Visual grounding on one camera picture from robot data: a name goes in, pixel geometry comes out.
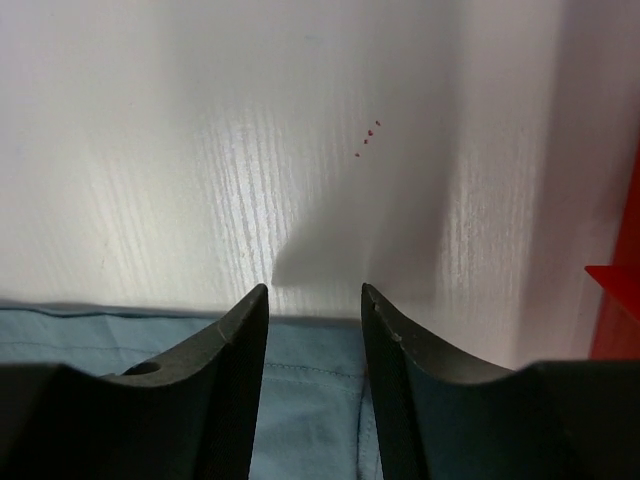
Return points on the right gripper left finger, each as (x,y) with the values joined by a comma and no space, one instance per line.
(187,413)

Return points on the blue-grey t-shirt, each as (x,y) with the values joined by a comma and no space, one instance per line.
(315,420)

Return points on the red plastic bin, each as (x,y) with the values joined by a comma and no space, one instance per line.
(617,330)

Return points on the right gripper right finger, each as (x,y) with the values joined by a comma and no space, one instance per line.
(442,413)

